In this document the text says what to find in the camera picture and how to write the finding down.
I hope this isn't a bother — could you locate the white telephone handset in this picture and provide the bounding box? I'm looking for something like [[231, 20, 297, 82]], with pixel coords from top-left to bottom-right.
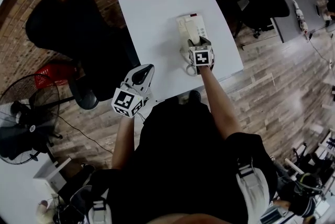
[[184, 20, 202, 44]]

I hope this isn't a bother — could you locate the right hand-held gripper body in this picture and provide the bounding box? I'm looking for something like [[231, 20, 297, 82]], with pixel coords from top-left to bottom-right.
[[188, 44, 216, 71]]

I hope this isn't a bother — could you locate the thin black floor cable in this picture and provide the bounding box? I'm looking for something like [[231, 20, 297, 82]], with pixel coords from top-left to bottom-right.
[[56, 115, 115, 153]]

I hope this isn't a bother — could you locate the dark grey desk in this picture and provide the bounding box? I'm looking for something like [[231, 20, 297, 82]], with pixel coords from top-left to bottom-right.
[[271, 0, 326, 43]]

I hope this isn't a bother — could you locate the cream telephone base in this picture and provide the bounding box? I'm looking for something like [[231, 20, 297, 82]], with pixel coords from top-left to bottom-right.
[[175, 13, 210, 52]]

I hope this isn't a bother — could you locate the person's black clothing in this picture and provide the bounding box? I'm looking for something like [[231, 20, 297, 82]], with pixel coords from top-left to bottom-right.
[[86, 101, 278, 224]]

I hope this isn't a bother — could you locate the white telephone cord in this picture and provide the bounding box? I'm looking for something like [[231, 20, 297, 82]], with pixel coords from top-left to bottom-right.
[[179, 43, 199, 77]]

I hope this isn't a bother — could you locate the person's right forearm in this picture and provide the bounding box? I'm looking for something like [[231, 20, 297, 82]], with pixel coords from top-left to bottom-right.
[[197, 65, 243, 141]]

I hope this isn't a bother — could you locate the person's left grey shoulder strap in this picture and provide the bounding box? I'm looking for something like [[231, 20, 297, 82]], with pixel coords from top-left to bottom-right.
[[87, 199, 111, 224]]

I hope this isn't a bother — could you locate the person's right black shoe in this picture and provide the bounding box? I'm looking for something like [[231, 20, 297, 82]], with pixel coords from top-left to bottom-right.
[[188, 89, 203, 104]]

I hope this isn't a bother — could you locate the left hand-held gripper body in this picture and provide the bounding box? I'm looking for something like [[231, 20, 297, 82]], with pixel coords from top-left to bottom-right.
[[111, 81, 152, 119]]

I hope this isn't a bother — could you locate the person's grey shoulder strap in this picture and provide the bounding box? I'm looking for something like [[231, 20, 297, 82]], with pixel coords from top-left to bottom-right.
[[235, 162, 270, 224], [87, 199, 111, 224]]

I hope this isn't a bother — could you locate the white side cabinet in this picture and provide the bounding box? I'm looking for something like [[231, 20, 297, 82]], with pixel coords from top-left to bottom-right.
[[32, 157, 72, 193]]

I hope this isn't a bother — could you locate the white power strip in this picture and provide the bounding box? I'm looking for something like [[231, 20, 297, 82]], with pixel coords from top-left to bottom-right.
[[292, 0, 312, 41]]

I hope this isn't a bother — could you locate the red plastic crate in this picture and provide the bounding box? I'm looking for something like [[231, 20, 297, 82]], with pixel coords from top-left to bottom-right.
[[33, 64, 80, 89]]

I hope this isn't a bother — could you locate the person's right grey shoulder strap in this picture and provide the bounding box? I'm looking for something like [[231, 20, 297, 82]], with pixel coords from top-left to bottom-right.
[[235, 162, 270, 224]]

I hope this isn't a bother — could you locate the black floor fan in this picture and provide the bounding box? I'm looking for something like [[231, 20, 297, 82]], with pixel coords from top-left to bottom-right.
[[0, 73, 100, 166]]

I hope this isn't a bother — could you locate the person's left forearm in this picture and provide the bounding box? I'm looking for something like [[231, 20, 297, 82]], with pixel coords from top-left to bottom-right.
[[111, 116, 136, 170]]

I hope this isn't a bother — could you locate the white table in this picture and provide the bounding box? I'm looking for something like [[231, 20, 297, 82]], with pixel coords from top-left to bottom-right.
[[116, 0, 244, 102]]

